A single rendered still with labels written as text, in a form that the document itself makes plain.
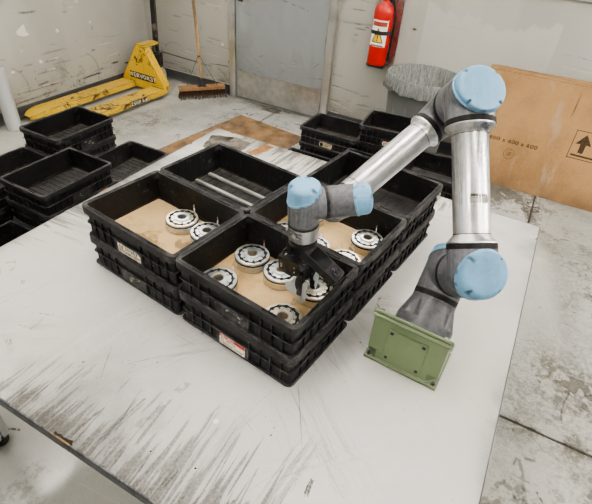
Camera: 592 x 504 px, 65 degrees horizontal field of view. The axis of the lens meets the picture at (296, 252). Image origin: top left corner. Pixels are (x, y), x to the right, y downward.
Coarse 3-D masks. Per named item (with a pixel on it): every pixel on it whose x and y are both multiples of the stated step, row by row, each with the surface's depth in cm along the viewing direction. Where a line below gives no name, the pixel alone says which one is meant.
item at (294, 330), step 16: (208, 240) 130; (336, 256) 128; (192, 272) 119; (352, 272) 123; (224, 288) 115; (336, 288) 118; (240, 304) 113; (256, 304) 111; (320, 304) 113; (272, 320) 108; (304, 320) 108
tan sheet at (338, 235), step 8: (328, 224) 158; (336, 224) 158; (320, 232) 154; (328, 232) 154; (336, 232) 154; (344, 232) 155; (352, 232) 155; (328, 240) 150; (336, 240) 151; (344, 240) 151; (336, 248) 147; (344, 248) 148; (360, 256) 145
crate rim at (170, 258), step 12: (132, 180) 152; (180, 180) 154; (108, 192) 146; (204, 192) 149; (84, 204) 139; (228, 204) 145; (96, 216) 136; (240, 216) 140; (120, 228) 131; (216, 228) 134; (132, 240) 130; (144, 240) 128; (156, 252) 125; (168, 252) 124; (180, 252) 125
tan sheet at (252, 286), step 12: (228, 264) 138; (240, 276) 134; (252, 276) 134; (240, 288) 130; (252, 288) 130; (264, 288) 130; (252, 300) 126; (264, 300) 127; (276, 300) 127; (288, 300) 127
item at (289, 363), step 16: (192, 304) 127; (192, 320) 134; (208, 320) 129; (224, 320) 121; (336, 320) 126; (240, 336) 120; (320, 336) 121; (336, 336) 134; (256, 352) 121; (272, 352) 115; (304, 352) 116; (320, 352) 129; (272, 368) 121; (288, 368) 116; (304, 368) 124; (288, 384) 120
